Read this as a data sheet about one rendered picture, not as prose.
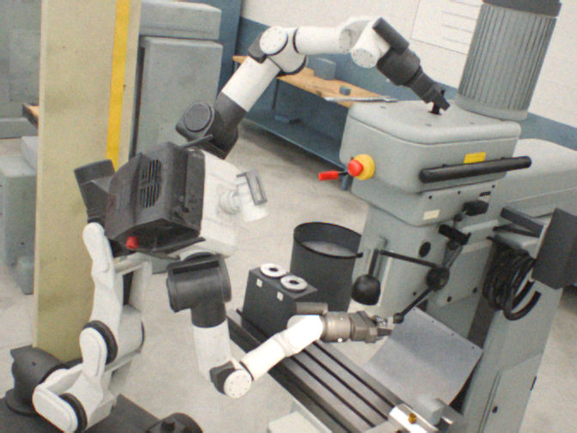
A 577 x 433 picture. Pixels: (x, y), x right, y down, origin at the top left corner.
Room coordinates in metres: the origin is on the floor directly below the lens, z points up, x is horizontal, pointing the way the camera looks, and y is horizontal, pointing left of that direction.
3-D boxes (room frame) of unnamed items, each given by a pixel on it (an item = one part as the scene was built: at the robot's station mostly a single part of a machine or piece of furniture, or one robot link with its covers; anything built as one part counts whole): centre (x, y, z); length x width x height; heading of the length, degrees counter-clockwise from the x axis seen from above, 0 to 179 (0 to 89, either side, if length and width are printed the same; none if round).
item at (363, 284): (1.45, -0.23, 1.48); 0.07 x 0.07 x 0.06
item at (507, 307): (1.73, -0.65, 1.45); 0.18 x 0.16 x 0.21; 134
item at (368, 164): (1.52, -0.16, 1.76); 0.06 x 0.02 x 0.06; 44
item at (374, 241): (1.61, -0.24, 1.45); 0.04 x 0.04 x 0.21; 44
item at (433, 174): (1.60, -0.45, 1.79); 0.45 x 0.04 x 0.04; 134
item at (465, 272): (1.82, -0.46, 1.47); 0.24 x 0.19 x 0.26; 44
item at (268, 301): (1.99, -0.02, 1.09); 0.22 x 0.12 x 0.20; 50
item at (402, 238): (1.69, -0.33, 1.47); 0.21 x 0.19 x 0.32; 44
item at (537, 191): (2.03, -0.68, 1.66); 0.80 x 0.23 x 0.20; 134
